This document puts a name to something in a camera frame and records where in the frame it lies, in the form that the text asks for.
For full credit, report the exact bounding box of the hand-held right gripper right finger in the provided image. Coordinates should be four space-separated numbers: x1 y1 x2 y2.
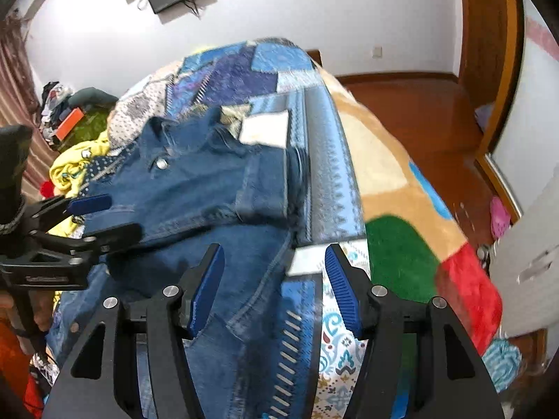
324 243 514 419

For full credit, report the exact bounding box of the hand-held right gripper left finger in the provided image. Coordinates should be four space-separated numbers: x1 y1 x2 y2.
41 243 225 419

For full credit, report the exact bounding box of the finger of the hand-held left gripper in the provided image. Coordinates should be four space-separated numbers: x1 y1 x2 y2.
31 222 143 268
28 194 113 228

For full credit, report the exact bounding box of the blue denim jacket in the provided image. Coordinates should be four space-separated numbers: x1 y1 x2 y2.
44 107 324 419

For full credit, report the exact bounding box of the pile of mixed clothes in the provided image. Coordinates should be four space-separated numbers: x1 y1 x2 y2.
39 81 77 145

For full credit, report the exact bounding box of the yellow cloth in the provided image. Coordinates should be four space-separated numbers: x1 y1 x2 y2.
47 131 111 237

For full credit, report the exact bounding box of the orange box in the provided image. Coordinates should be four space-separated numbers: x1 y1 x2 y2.
57 108 85 139

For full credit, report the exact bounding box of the green blanket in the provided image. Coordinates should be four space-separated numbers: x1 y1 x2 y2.
70 108 115 146

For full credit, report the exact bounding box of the brown striped curtain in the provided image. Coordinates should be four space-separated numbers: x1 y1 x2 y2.
0 13 57 188

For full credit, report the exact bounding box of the dark grey pillow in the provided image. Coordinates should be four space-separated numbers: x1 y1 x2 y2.
72 88 119 111

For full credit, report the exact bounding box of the multicoloured fleece blanket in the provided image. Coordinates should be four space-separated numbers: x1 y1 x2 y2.
314 59 504 359

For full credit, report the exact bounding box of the pink slipper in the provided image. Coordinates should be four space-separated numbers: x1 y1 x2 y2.
489 196 511 238

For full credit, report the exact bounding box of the turquoise patterned cloth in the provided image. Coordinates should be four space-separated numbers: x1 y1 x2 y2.
481 339 523 392

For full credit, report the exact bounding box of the white cabinet door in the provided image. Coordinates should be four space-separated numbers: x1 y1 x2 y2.
482 179 559 337

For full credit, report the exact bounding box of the blue patchwork blanket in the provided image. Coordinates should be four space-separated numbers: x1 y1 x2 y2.
107 37 372 419

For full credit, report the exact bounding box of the brown wooden door frame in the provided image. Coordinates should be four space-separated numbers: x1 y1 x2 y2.
456 0 525 223

